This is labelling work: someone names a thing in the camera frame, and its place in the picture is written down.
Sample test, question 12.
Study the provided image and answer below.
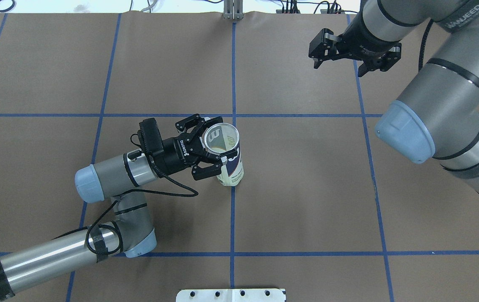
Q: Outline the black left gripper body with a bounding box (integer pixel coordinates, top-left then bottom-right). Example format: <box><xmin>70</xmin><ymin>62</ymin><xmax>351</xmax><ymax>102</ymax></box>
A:
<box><xmin>155</xmin><ymin>135</ymin><xmax>204</xmax><ymax>176</ymax></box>

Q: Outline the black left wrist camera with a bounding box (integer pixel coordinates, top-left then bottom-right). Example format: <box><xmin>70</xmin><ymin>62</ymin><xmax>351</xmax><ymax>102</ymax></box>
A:
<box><xmin>137</xmin><ymin>118</ymin><xmax>164</xmax><ymax>157</ymax></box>

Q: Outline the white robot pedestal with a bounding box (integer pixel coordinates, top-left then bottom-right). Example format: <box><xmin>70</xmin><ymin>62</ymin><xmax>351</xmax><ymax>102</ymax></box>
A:
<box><xmin>175</xmin><ymin>288</ymin><xmax>287</xmax><ymax>302</ymax></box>

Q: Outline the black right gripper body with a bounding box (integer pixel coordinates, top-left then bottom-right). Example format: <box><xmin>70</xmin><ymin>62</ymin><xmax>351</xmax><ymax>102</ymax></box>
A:
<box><xmin>340</xmin><ymin>19</ymin><xmax>401</xmax><ymax>61</ymax></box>

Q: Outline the clear tennis ball tube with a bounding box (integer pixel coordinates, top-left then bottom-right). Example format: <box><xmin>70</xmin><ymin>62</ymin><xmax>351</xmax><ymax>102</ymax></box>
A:
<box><xmin>202</xmin><ymin>122</ymin><xmax>244</xmax><ymax>187</ymax></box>

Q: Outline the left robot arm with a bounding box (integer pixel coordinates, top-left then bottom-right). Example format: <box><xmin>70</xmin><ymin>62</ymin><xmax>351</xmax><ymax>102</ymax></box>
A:
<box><xmin>0</xmin><ymin>114</ymin><xmax>237</xmax><ymax>302</ymax></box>

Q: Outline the aluminium frame post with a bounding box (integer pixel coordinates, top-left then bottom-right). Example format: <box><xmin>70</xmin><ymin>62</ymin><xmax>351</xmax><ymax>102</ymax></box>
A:
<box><xmin>222</xmin><ymin>0</ymin><xmax>244</xmax><ymax>21</ymax></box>

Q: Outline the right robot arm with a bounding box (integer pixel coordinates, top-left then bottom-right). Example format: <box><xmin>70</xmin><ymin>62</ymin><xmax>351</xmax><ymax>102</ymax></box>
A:
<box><xmin>308</xmin><ymin>0</ymin><xmax>479</xmax><ymax>194</ymax></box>

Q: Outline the black left camera cable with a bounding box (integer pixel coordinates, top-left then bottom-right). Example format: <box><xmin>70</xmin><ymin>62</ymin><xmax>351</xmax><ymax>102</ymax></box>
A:
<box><xmin>55</xmin><ymin>133</ymin><xmax>199</xmax><ymax>255</ymax></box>

